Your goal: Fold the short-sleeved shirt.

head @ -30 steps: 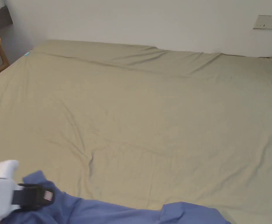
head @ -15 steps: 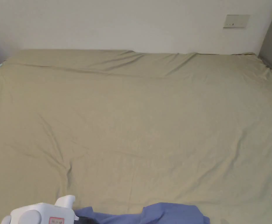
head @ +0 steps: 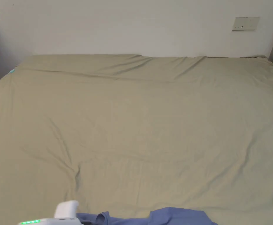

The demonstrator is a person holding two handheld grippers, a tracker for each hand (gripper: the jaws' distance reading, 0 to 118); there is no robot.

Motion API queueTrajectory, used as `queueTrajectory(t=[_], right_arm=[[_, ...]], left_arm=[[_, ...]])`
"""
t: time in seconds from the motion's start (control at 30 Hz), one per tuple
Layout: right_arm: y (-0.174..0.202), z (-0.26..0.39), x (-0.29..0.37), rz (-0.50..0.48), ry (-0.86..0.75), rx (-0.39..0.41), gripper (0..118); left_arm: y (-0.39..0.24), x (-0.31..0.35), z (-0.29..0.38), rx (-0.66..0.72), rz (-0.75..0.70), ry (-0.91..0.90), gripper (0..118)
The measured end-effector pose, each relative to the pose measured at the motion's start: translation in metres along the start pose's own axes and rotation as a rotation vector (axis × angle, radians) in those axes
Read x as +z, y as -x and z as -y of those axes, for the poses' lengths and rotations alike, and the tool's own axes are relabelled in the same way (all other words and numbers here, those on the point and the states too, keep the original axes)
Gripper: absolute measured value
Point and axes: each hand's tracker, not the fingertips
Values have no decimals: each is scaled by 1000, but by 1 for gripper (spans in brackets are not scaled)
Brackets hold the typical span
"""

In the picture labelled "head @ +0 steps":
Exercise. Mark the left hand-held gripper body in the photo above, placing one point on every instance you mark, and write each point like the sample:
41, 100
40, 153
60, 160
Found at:
65, 211

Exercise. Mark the blue shirt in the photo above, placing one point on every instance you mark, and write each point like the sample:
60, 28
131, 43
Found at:
174, 216

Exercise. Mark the bed with beige sheet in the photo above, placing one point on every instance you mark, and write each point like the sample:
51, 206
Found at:
136, 121

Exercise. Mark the white wall switch panel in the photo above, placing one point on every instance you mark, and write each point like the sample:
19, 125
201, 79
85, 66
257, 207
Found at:
245, 24

